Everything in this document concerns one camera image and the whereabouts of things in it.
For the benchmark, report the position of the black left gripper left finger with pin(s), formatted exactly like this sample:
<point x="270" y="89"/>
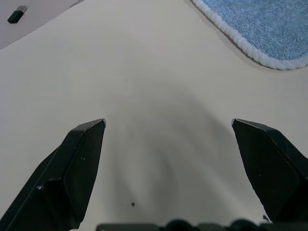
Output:
<point x="69" y="173"/>

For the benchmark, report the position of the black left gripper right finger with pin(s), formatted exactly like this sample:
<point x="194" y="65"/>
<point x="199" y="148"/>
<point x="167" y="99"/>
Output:
<point x="272" y="166"/>

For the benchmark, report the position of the blue towel with white edge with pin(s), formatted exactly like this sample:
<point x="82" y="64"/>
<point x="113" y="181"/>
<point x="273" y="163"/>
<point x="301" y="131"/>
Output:
<point x="262" y="25"/>

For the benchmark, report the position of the small black USB dongle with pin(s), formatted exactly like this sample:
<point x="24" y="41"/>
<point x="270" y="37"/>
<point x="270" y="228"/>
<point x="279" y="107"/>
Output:
<point x="16" y="15"/>

